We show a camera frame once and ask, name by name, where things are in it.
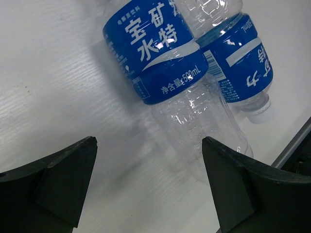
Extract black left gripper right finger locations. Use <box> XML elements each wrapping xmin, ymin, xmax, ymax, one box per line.
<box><xmin>202</xmin><ymin>137</ymin><xmax>311</xmax><ymax>233</ymax></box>

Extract blue label bottle row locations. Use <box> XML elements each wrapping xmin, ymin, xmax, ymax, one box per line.
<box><xmin>175</xmin><ymin>0</ymin><xmax>274</xmax><ymax>124</ymax></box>
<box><xmin>103</xmin><ymin>0</ymin><xmax>253</xmax><ymax>182</ymax></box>

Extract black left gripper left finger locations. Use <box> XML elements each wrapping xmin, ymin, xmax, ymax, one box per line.
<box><xmin>0</xmin><ymin>136</ymin><xmax>97</xmax><ymax>233</ymax></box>

